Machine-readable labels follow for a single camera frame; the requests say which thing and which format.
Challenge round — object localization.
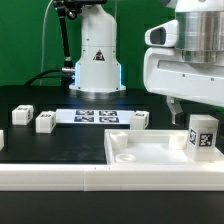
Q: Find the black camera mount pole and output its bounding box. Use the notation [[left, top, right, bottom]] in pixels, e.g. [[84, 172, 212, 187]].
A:
[[53, 0, 107, 68]]

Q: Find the white cable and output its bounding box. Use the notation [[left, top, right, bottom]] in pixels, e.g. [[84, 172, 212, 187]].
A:
[[39, 0, 54, 87]]

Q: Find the black cable bundle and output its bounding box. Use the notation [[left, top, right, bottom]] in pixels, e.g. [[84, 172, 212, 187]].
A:
[[23, 68, 75, 87]]

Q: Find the white obstacle fence wall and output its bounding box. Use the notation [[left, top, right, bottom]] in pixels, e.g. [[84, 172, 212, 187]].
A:
[[0, 163, 224, 191]]

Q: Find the white square tabletop part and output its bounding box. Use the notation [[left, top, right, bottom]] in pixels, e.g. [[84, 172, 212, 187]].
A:
[[103, 128, 224, 166]]

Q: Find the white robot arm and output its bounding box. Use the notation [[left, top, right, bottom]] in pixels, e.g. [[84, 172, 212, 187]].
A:
[[71, 0, 224, 115]]

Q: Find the white block at left edge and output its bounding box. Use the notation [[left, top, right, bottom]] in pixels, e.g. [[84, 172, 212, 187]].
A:
[[0, 130, 4, 151]]

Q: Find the white plate with fiducial tags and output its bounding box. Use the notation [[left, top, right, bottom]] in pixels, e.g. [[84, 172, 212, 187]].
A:
[[56, 109, 134, 125]]

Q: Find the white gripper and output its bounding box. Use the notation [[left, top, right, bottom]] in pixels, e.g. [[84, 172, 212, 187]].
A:
[[143, 47, 224, 125]]

